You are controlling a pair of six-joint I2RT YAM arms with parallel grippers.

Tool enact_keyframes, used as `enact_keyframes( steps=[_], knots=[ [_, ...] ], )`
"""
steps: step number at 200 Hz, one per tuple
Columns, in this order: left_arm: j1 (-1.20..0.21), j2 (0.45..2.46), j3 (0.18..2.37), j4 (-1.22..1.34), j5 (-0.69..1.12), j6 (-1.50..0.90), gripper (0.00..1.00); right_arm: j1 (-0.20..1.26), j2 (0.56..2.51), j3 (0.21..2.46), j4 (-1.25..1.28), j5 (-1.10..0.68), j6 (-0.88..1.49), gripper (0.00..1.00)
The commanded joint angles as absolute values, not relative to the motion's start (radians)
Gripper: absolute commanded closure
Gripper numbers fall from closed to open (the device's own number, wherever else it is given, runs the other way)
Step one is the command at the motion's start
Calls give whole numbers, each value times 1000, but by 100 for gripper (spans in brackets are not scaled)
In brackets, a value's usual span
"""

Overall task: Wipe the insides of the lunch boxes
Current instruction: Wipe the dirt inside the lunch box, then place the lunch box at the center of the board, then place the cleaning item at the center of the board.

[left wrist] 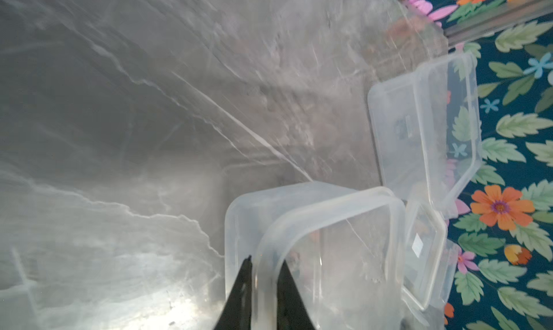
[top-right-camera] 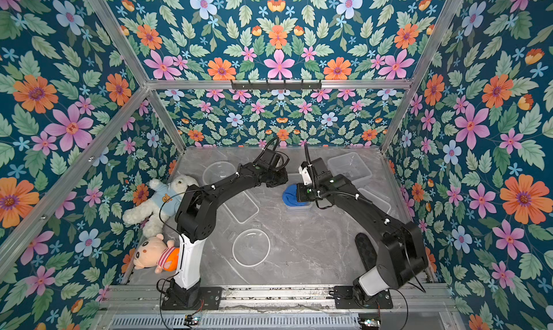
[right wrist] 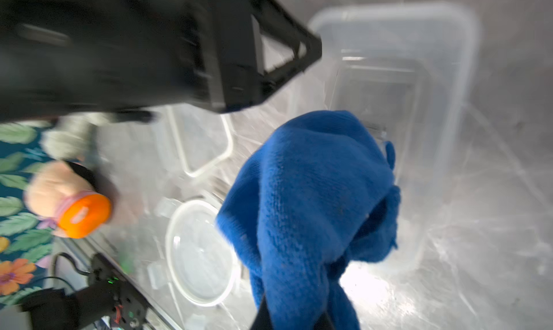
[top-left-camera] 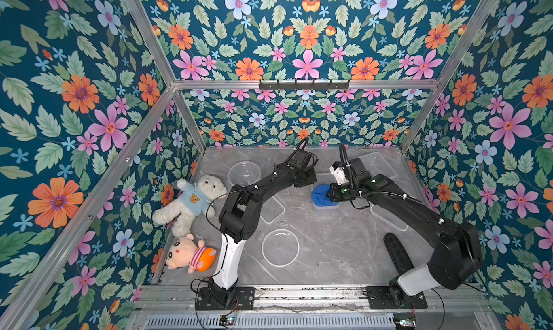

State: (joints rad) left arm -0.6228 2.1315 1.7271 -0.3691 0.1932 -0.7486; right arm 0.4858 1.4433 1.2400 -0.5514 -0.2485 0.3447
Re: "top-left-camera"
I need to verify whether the rectangular clear lunch box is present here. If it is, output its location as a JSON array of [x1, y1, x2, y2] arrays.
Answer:
[[311, 173, 340, 210]]

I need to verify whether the square clear lunch box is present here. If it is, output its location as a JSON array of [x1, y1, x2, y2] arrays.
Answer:
[[359, 152, 397, 179]]

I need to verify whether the blue cleaning cloth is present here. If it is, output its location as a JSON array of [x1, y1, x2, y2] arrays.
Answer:
[[311, 184, 337, 208]]

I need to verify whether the square clear box lid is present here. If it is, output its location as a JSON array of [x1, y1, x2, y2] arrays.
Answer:
[[370, 205, 410, 231]]

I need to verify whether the rectangular clear box lid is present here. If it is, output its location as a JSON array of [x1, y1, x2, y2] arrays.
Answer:
[[260, 197, 285, 224]]

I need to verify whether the round clear lunch box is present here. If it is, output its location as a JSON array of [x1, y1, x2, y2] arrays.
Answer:
[[227, 161, 262, 187]]

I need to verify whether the round clear box lid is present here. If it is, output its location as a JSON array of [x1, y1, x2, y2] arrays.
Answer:
[[262, 229, 300, 267]]

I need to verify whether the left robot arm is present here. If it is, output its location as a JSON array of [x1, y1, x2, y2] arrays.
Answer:
[[207, 138, 318, 306]]

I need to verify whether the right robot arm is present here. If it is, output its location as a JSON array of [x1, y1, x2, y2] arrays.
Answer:
[[327, 158, 483, 297]]

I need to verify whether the white teddy bear blue shirt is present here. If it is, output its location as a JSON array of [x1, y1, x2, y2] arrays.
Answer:
[[153, 174, 228, 238]]

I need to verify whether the pink doll orange outfit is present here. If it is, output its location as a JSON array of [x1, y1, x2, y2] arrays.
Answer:
[[165, 233, 217, 274]]

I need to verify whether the white ventilation grille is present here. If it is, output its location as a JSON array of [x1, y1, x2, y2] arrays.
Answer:
[[144, 314, 396, 329]]

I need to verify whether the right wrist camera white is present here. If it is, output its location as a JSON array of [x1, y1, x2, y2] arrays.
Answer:
[[330, 161, 349, 185]]

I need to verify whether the black hook rail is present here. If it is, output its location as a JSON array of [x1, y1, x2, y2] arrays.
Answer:
[[258, 79, 350, 92]]

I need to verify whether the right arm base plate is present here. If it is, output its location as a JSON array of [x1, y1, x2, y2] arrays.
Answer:
[[363, 286, 428, 310]]

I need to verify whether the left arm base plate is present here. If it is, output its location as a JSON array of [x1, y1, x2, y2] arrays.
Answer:
[[195, 285, 256, 311]]

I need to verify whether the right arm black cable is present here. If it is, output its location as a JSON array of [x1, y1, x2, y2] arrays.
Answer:
[[427, 282, 487, 330]]

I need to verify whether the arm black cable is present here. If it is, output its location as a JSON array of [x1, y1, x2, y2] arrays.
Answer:
[[427, 282, 487, 330], [189, 269, 223, 330]]

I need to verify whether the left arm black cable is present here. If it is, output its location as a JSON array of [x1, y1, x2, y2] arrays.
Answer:
[[189, 269, 223, 330]]

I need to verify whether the aluminium front rail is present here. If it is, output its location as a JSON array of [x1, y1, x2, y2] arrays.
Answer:
[[135, 285, 492, 312]]

